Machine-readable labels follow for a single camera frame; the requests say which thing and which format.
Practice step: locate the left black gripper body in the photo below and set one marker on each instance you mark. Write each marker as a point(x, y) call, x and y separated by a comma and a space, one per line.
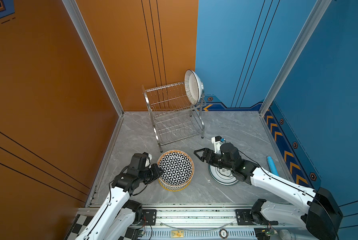
point(149, 175)

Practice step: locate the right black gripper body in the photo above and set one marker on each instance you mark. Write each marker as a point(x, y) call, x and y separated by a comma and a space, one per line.
point(218, 160)

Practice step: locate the orange rim patterned plate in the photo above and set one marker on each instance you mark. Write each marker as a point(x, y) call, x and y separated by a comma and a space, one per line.
point(178, 167)

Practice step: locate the yellow rim dotted plate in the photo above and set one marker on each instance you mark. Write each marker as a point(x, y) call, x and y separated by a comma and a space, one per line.
point(173, 188)

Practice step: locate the chrome wire dish rack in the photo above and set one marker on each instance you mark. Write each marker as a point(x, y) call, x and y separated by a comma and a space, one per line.
point(173, 116)

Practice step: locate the large white plate black rim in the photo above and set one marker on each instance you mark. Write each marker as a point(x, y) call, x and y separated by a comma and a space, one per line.
point(194, 87)

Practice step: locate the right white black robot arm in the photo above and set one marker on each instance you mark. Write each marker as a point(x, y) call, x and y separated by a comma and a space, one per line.
point(307, 208)

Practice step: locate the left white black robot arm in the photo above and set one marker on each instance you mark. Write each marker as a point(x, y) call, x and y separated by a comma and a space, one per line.
point(118, 212)

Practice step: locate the light blue toy microphone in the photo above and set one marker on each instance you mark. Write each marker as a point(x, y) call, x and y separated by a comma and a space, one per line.
point(272, 166)

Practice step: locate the black white checkerboard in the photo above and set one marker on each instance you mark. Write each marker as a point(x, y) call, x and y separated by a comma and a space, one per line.
point(82, 221)

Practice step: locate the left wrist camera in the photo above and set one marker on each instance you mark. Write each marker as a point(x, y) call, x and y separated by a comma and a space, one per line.
point(148, 160)

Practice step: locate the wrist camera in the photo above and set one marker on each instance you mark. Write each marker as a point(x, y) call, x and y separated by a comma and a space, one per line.
point(148, 160)
point(217, 142)

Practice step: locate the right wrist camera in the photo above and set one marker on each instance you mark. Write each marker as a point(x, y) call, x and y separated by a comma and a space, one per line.
point(217, 142)

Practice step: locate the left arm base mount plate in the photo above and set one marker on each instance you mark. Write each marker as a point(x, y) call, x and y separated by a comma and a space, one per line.
point(145, 217)

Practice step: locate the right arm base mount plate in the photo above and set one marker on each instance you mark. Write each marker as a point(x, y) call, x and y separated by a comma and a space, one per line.
point(246, 217)

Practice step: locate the aluminium front rail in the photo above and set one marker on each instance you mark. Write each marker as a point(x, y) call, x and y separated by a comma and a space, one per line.
point(205, 222)

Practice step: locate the grey microphone at rail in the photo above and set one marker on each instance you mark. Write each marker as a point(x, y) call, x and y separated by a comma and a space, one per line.
point(287, 235)

